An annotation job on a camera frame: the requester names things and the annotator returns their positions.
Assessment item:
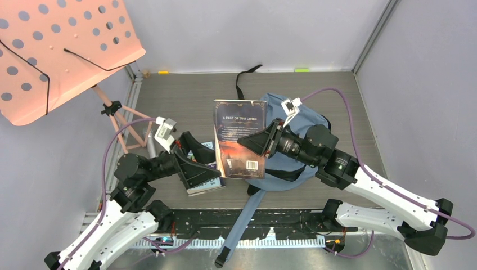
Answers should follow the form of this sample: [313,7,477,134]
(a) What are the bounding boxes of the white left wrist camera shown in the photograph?
[154,117,177,152]

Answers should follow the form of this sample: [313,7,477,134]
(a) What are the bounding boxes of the silver metal cylinder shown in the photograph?
[143,128,158,158]

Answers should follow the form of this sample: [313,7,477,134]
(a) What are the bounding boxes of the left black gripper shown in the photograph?
[142,132,224,188]

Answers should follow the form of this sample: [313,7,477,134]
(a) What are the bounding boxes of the light blue backpack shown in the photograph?
[215,64,331,269]

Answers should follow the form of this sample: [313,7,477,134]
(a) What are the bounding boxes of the light blue Treehouse book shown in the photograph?
[186,141,226,196]

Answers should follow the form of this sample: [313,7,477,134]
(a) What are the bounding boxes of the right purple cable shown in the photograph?
[301,87,476,259]

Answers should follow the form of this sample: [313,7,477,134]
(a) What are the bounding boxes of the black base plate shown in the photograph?
[156,209,345,240]

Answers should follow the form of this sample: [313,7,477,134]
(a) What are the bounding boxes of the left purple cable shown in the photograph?
[56,118,198,270]

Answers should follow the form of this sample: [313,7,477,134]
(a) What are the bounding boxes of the pink perforated music stand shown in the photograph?
[0,0,165,155]

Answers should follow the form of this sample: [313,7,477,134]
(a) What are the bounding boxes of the dark sunset cover book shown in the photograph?
[213,99,267,179]

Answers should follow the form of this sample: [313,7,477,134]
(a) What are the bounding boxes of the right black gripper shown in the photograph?
[238,117,318,167]

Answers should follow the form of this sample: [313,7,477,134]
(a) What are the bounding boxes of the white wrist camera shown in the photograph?
[154,117,177,152]
[281,97,302,127]

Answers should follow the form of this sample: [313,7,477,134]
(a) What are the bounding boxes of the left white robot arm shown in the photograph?
[44,132,221,269]

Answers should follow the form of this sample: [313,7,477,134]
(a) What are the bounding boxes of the purple cable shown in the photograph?
[56,118,198,270]
[301,87,476,259]

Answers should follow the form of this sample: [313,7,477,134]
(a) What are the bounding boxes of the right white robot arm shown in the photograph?
[238,118,453,256]

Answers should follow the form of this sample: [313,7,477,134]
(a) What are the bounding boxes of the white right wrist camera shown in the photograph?
[281,97,302,127]

